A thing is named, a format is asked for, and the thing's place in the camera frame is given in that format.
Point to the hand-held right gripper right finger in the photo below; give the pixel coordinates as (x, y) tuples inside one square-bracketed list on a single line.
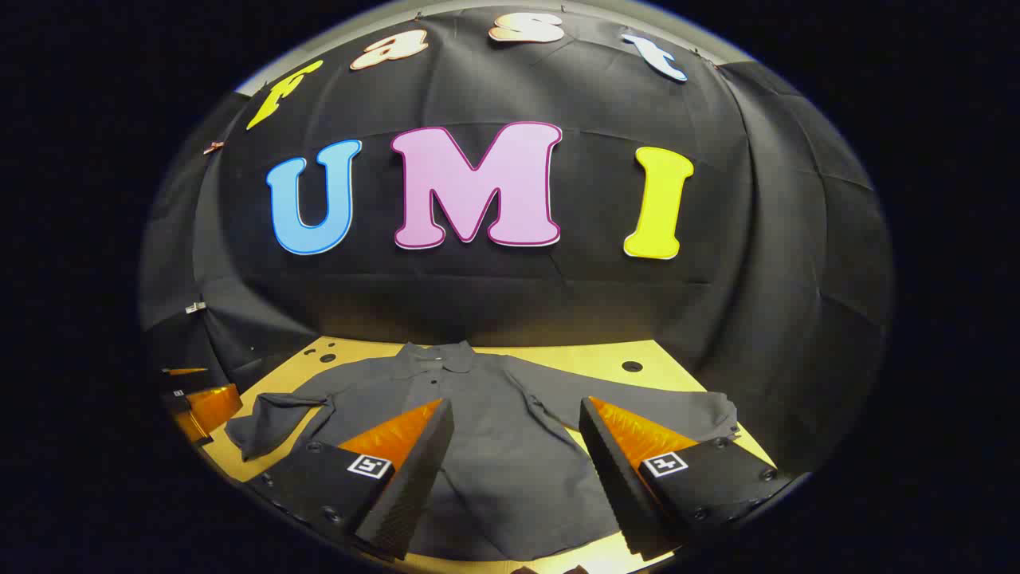
[(617, 486)]

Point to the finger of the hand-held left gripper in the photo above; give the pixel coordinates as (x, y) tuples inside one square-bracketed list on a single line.
[(211, 410), (185, 375)]

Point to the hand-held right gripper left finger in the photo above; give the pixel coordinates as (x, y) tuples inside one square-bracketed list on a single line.
[(414, 478)]

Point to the grey collared shirt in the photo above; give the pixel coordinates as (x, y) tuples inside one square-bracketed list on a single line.
[(510, 446)]

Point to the black backdrop cloth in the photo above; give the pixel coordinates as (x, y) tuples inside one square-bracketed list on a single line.
[(598, 303)]

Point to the copper metal clip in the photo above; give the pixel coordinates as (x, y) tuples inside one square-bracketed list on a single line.
[(213, 147)]

